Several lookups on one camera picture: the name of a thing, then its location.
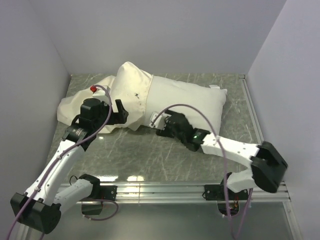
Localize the cream pillowcase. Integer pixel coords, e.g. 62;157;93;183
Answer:
57;61;154;134

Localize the white pillow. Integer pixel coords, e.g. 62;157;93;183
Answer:
143;76;228;141

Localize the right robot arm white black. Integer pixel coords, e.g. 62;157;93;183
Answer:
150;110;288;200

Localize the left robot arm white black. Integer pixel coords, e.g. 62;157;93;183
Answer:
10;98;129;235

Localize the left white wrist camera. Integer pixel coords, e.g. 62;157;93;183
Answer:
90;85;110;103

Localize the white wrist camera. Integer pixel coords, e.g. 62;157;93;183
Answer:
90;85;110;103
149;112;167;130

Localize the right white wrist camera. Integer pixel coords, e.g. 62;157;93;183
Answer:
149;112;167;130

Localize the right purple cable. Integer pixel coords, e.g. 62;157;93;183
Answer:
149;104;253;238

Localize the aluminium front rail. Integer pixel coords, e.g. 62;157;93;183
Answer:
28;182;292;203

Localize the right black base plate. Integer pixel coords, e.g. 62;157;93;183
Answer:
202;184;249;201

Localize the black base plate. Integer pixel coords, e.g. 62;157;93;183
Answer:
202;184;249;201
83;185;118;201

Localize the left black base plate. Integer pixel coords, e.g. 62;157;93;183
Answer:
83;185;118;201

